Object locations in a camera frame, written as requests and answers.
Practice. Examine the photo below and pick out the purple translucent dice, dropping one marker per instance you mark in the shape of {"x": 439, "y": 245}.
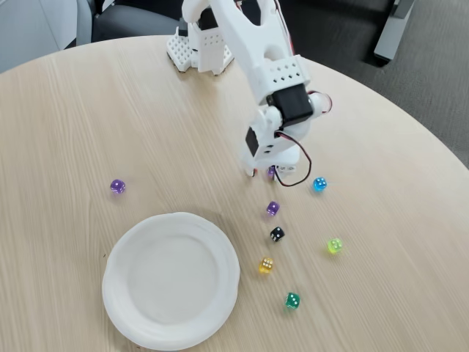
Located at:
{"x": 271, "y": 171}
{"x": 117, "y": 186}
{"x": 273, "y": 208}

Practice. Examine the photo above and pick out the blue translucent dice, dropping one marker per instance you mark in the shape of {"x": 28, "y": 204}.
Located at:
{"x": 320, "y": 184}

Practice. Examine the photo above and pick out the black dice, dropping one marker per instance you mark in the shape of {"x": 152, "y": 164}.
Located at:
{"x": 277, "y": 234}

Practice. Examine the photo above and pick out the light green translucent dice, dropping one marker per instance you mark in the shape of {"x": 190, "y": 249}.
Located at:
{"x": 335, "y": 245}

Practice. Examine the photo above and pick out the yellow translucent dice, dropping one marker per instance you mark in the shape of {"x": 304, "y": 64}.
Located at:
{"x": 266, "y": 265}

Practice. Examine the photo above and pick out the dark green translucent dice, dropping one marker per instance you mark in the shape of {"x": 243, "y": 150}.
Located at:
{"x": 292, "y": 300}

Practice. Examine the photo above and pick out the white paper plate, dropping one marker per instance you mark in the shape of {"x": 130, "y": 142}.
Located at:
{"x": 172, "y": 282}

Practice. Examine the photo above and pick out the grey desk leg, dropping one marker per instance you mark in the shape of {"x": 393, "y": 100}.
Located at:
{"x": 390, "y": 36}

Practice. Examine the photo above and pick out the dark grey chair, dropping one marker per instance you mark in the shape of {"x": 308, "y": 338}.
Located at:
{"x": 128, "y": 22}

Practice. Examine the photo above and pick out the white cabinet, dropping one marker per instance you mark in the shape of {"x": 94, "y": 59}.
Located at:
{"x": 29, "y": 29}

